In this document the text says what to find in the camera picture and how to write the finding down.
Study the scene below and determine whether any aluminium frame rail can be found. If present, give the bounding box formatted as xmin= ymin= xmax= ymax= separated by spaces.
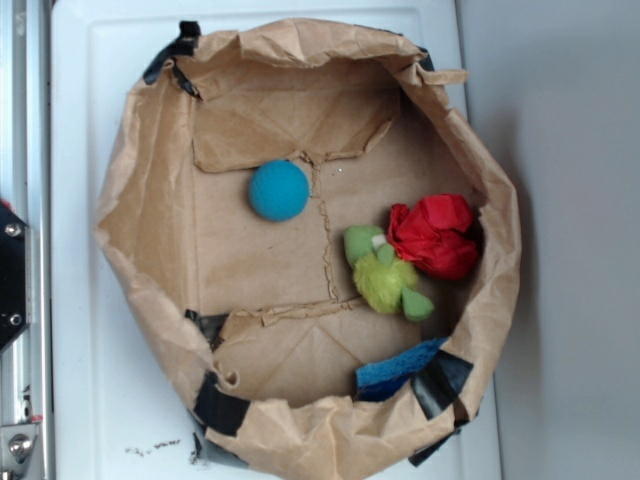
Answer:
xmin=1 ymin=1 xmax=55 ymax=479

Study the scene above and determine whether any blue sponge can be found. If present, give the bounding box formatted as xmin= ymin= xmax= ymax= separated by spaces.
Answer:
xmin=356 ymin=337 xmax=448 ymax=402

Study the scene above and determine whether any green plush toy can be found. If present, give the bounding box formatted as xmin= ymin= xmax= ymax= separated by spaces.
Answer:
xmin=343 ymin=225 xmax=434 ymax=322

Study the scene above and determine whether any blue ball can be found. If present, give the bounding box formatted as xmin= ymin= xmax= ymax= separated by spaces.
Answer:
xmin=248 ymin=160 xmax=310 ymax=222

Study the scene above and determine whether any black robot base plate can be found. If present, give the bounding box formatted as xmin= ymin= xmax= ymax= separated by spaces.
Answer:
xmin=0 ymin=200 xmax=29 ymax=354

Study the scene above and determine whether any brown paper bag bin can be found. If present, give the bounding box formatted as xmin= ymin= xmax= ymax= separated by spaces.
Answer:
xmin=95 ymin=19 xmax=521 ymax=479

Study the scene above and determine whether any red crumpled paper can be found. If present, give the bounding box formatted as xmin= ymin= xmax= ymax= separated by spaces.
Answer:
xmin=387 ymin=194 xmax=479 ymax=280

